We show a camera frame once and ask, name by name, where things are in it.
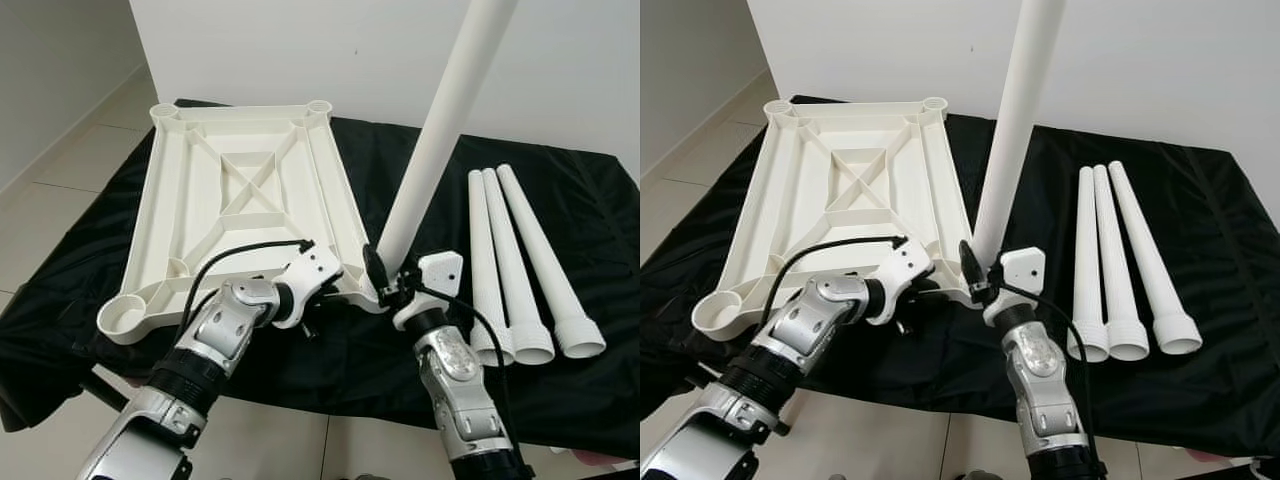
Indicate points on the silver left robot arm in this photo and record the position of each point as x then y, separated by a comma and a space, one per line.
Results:
810, 325
220, 330

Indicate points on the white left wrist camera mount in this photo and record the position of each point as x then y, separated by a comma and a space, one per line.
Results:
905, 270
312, 275

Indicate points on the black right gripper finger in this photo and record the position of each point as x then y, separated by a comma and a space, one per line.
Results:
971, 270
376, 275

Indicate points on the black table stand leg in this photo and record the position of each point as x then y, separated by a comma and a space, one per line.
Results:
112, 392

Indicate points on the white plastic table top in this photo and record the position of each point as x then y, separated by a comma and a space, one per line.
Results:
170, 230
770, 230

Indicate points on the red stool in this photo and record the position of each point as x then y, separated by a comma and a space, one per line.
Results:
595, 457
1210, 456

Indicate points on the white plastic table leg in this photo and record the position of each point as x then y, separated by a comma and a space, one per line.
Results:
1113, 250
510, 250
1085, 250
440, 140
483, 250
1147, 250
542, 250
1020, 130

